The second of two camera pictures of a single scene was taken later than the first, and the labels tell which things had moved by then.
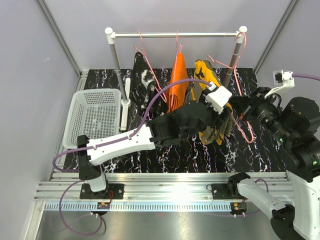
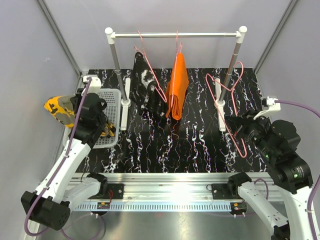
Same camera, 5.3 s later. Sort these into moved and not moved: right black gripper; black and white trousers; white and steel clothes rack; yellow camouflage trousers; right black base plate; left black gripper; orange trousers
Moved: left black gripper; right black gripper; yellow camouflage trousers
Not moved: orange trousers; right black base plate; black and white trousers; white and steel clothes rack
